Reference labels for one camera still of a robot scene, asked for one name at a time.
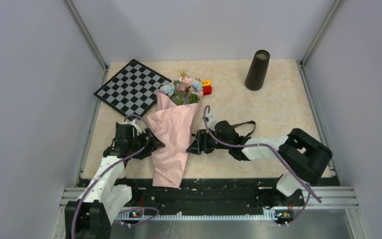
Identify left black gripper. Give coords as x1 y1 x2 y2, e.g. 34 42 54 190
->
128 126 165 159

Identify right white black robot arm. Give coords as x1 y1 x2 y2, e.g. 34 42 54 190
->
187 120 333 205

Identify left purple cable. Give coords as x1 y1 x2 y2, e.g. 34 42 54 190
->
71 114 160 239

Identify black and white checkerboard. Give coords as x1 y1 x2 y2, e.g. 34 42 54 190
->
94 59 172 117

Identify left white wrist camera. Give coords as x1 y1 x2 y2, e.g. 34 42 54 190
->
124 119 142 135

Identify dark brown tall vase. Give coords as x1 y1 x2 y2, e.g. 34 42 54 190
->
245 50 270 91

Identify red toy block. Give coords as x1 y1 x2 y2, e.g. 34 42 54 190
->
202 86 212 96

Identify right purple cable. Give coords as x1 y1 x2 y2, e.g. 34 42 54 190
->
202 105 323 227

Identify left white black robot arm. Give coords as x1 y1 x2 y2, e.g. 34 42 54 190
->
64 120 165 239

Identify white slotted cable duct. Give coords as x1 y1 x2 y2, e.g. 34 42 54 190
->
116 210 293 222

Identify pink flower bouquet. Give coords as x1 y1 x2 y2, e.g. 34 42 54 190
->
147 72 203 188

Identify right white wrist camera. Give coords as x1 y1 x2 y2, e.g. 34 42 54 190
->
203 113 218 131

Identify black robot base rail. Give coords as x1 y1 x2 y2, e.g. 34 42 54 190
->
79 177 340 217

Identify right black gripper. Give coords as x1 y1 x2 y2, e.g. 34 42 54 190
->
186 128 231 155

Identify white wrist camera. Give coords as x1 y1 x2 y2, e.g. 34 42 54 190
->
124 119 142 135
203 113 218 131

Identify purple cable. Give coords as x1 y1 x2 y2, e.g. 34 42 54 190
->
202 105 323 227
71 114 160 239

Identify black ribbon with gold lettering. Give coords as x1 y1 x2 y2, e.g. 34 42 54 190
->
232 120 257 136

